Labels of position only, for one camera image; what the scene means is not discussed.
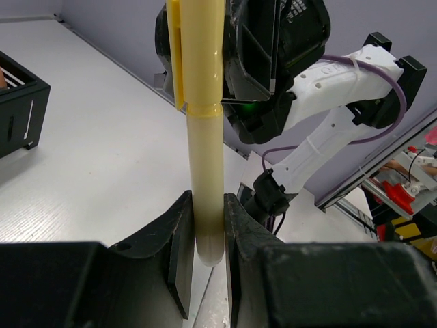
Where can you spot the clear yellow highlighter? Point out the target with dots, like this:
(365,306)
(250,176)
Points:
(205,148)

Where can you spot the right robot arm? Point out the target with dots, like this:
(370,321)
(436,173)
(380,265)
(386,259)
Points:
(366,89)

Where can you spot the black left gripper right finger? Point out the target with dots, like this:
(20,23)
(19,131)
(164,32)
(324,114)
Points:
(276,284)

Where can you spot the yellow marker cap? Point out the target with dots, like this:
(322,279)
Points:
(196,31)

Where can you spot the black slotted organizer box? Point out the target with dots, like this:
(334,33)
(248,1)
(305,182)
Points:
(23,107)

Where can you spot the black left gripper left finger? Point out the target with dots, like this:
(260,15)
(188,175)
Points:
(141,281)

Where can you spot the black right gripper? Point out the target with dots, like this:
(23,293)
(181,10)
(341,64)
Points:
(266,45)

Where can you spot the red clamp in background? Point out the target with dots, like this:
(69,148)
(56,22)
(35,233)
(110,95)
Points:
(398,194)

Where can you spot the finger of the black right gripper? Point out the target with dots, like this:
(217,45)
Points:
(163,81)

